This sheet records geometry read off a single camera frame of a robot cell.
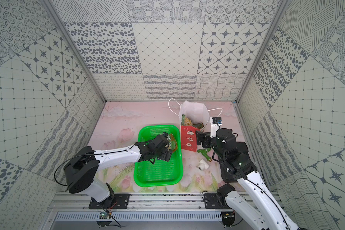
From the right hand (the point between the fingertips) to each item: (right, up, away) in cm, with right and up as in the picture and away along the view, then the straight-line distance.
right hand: (204, 132), depth 71 cm
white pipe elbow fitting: (+2, -22, +13) cm, 25 cm away
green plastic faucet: (+4, -16, +19) cm, 25 cm away
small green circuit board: (-50, -42, -1) cm, 65 cm away
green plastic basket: (-23, -26, +13) cm, 37 cm away
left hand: (-20, -12, +15) cm, 28 cm away
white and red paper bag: (0, +10, +20) cm, 22 cm away
